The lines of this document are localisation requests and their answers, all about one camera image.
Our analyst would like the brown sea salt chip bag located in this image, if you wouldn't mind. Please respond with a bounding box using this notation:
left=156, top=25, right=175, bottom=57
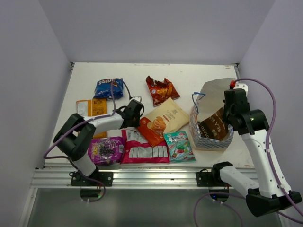
left=197, top=107, right=228, bottom=141

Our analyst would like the orange cream cassava chips bag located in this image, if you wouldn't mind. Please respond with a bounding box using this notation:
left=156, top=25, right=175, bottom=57
left=137, top=98, right=189, bottom=147

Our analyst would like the blue checkered paper bag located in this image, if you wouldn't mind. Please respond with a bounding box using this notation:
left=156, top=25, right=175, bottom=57
left=188, top=78, right=237, bottom=153

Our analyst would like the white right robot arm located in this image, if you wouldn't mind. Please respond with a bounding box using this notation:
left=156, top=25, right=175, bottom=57
left=211, top=88, right=302, bottom=217

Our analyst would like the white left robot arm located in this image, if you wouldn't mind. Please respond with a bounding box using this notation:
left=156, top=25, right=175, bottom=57
left=53, top=96, right=144, bottom=186

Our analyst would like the pink snack bag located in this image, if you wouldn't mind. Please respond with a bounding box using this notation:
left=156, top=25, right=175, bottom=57
left=121, top=129, right=170, bottom=164

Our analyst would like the blue Doritos chip bag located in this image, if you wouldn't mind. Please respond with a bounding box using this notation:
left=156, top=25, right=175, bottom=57
left=93, top=79, right=124, bottom=100

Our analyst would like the red torn chip bag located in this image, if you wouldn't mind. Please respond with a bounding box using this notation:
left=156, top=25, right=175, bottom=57
left=146, top=76, right=180, bottom=106

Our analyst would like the purple grape candy bag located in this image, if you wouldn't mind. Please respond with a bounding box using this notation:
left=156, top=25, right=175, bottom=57
left=87, top=137, right=125, bottom=166

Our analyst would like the teal Fox's candy bag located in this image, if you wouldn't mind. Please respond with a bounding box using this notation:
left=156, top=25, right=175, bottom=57
left=164, top=131, right=196, bottom=162

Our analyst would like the orange yellow snack packet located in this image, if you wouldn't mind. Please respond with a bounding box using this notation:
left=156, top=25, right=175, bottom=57
left=75, top=98, right=108, bottom=139

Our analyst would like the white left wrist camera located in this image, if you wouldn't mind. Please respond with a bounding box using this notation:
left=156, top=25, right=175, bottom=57
left=130, top=96, right=142, bottom=102

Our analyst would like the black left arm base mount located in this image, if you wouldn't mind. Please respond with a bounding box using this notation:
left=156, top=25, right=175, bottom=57
left=69, top=171, right=114, bottom=187

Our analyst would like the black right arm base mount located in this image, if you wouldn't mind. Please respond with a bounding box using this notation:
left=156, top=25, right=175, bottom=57
left=196, top=168, right=227, bottom=187

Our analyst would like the aluminium table frame rail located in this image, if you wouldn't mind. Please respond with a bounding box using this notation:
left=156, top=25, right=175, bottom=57
left=33, top=62, right=261, bottom=190

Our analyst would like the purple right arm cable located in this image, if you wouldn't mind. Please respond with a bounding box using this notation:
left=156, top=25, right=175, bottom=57
left=193, top=78, right=303, bottom=227

